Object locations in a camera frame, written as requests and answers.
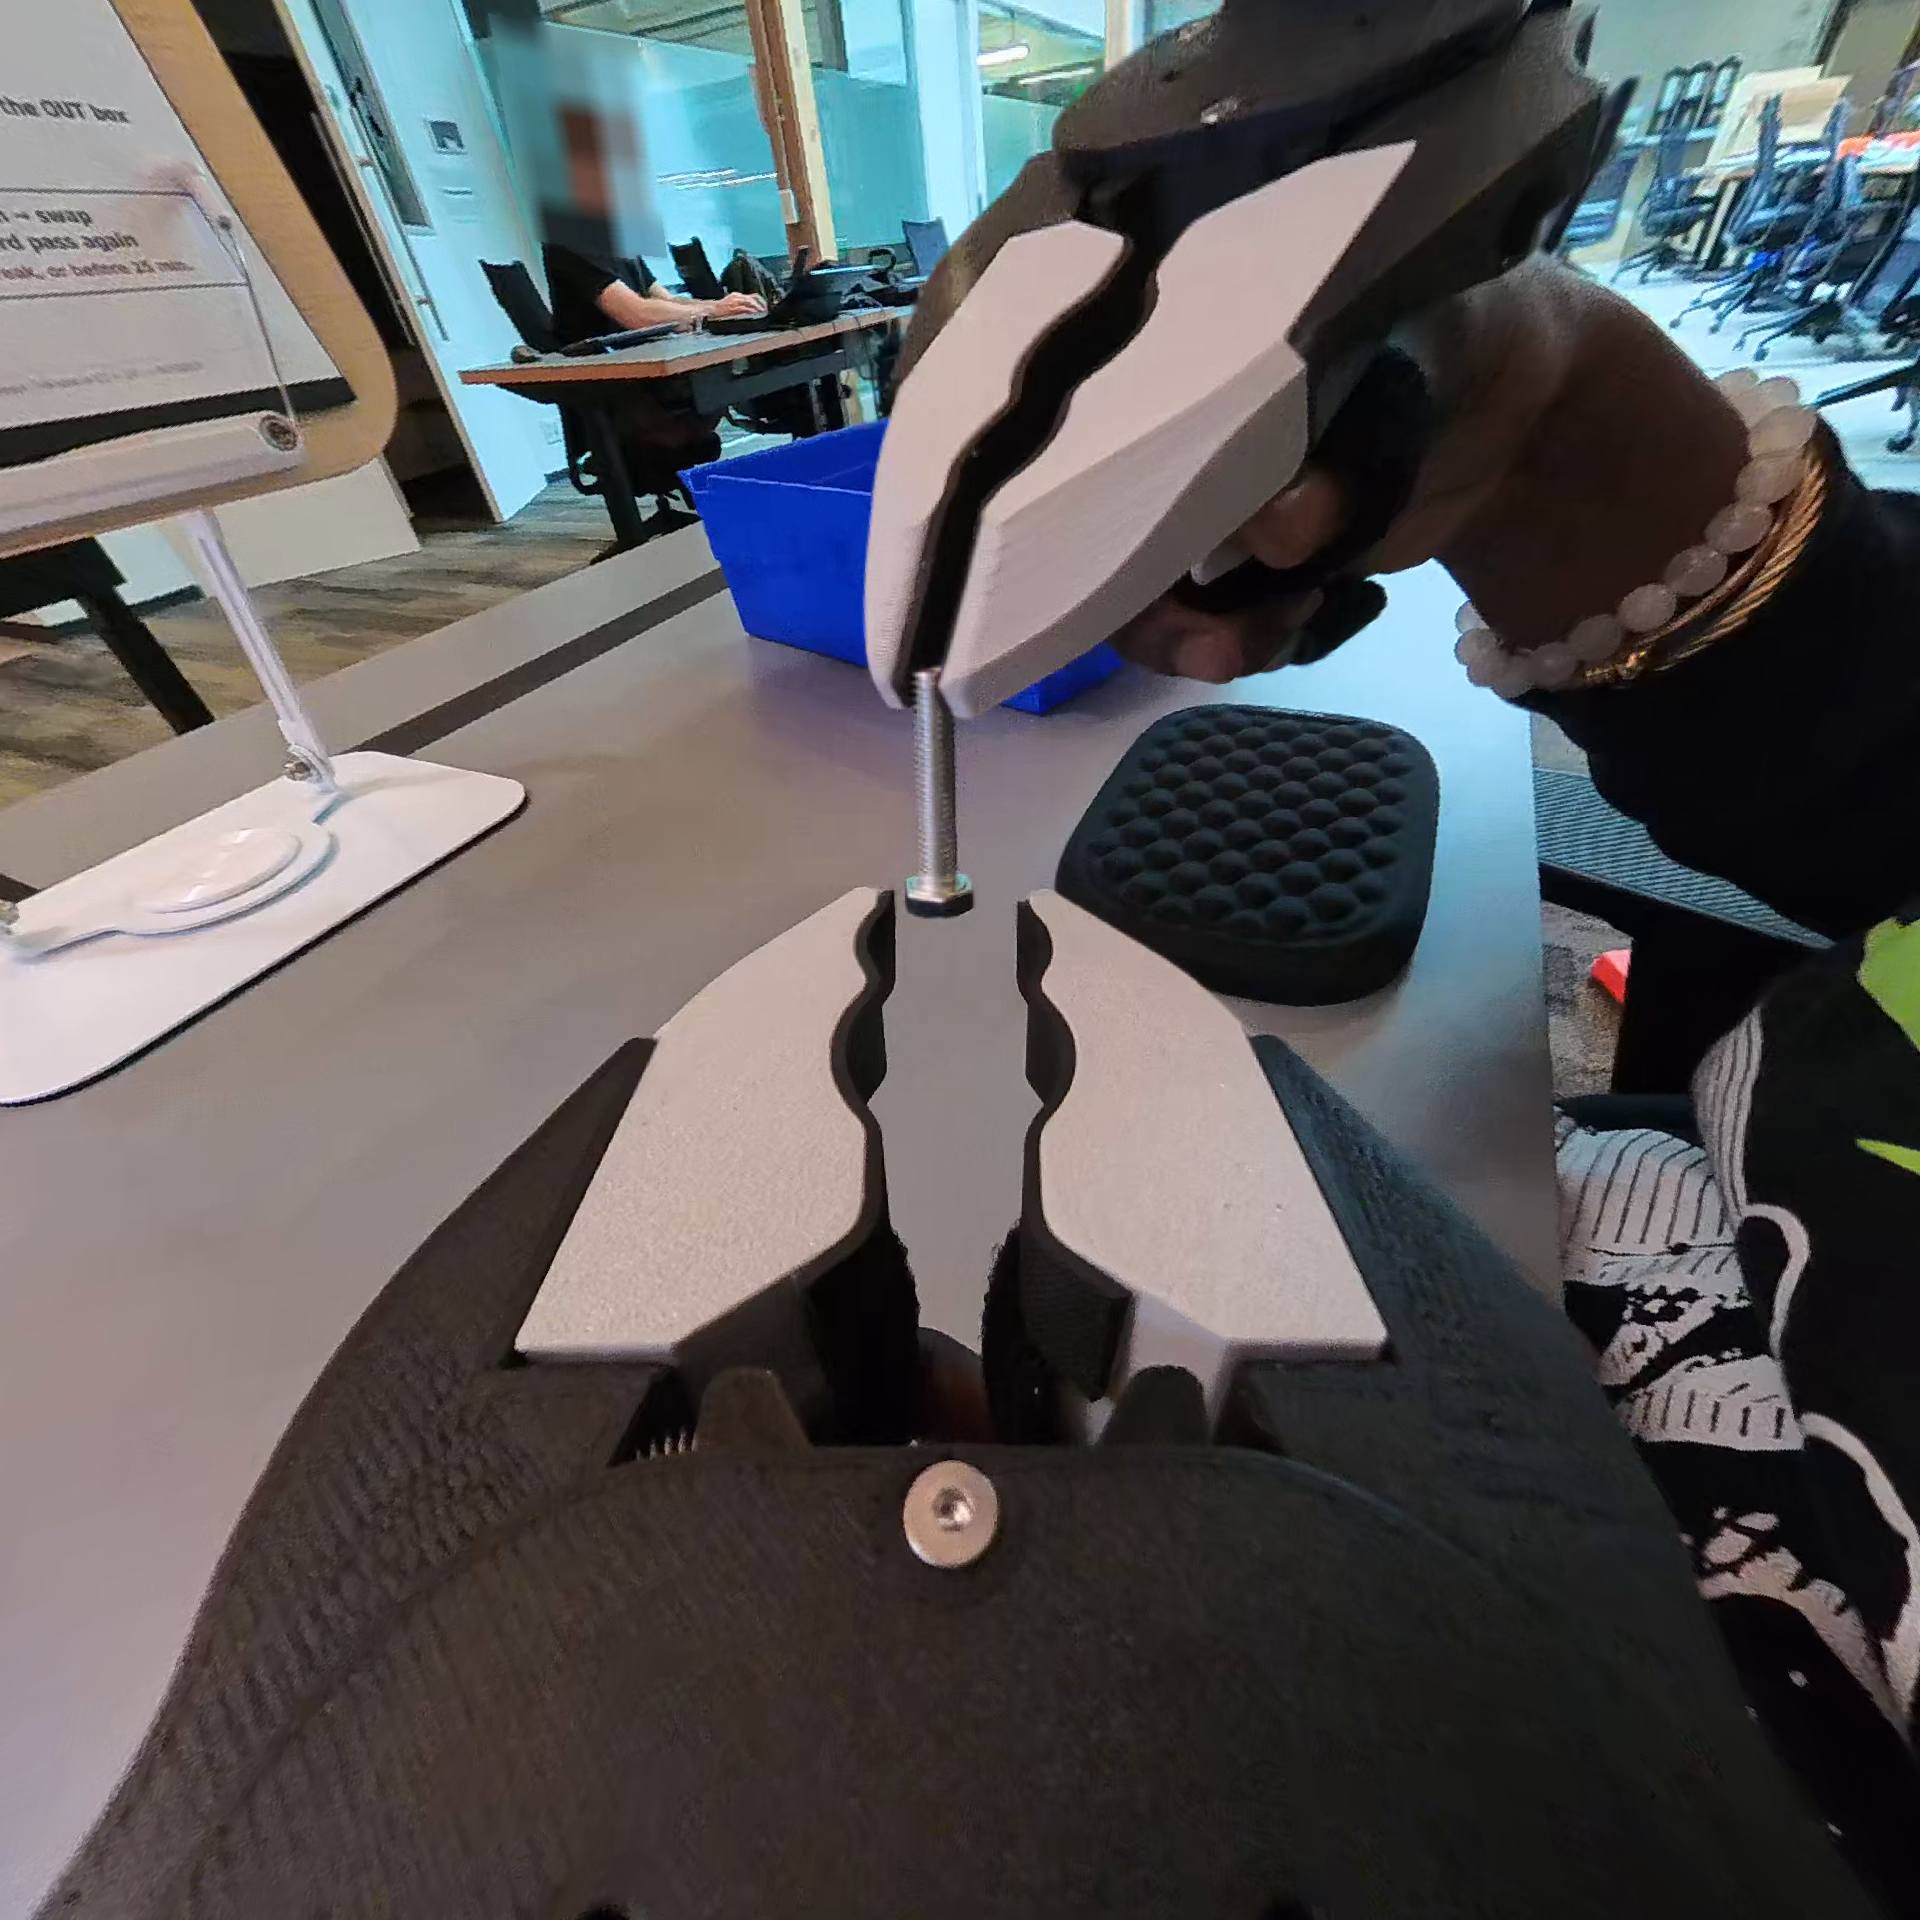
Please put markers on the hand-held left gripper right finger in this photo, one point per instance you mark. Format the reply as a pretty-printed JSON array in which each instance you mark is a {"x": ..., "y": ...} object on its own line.
[{"x": 1201, "y": 1170}]

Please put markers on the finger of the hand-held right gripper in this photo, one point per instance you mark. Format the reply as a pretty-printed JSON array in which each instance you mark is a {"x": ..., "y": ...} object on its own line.
[
  {"x": 960, "y": 420},
  {"x": 1201, "y": 391}
]

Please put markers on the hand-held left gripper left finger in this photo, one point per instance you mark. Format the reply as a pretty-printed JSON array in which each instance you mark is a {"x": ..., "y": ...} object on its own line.
[{"x": 721, "y": 1170}]

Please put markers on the large blue plastic bin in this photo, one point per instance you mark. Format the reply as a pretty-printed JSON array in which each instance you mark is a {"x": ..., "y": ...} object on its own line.
[{"x": 788, "y": 539}]

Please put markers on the long thin silver bolt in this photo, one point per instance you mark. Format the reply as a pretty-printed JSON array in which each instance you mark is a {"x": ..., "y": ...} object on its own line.
[{"x": 937, "y": 795}]

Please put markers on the person's right hand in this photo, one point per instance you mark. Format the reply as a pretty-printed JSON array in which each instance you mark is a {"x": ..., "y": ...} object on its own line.
[{"x": 1563, "y": 451}]

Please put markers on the wooden office desk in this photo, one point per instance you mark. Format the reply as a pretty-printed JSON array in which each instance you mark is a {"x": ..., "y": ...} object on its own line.
[{"x": 691, "y": 355}]

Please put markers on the black mesh cushion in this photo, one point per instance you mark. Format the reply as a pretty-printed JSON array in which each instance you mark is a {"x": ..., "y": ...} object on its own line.
[{"x": 1260, "y": 856}]

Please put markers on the black office chair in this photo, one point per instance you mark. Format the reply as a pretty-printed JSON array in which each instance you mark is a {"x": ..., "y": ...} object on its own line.
[{"x": 1801, "y": 271}]

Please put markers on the orange traffic cone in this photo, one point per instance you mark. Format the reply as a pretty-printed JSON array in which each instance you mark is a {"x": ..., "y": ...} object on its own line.
[{"x": 1613, "y": 976}]

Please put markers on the sign on white stand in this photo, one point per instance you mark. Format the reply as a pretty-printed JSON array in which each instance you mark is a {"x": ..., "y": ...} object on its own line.
[{"x": 181, "y": 872}]

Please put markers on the person's black printed shirt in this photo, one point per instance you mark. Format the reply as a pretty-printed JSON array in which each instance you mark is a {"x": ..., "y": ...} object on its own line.
[{"x": 1773, "y": 1411}]

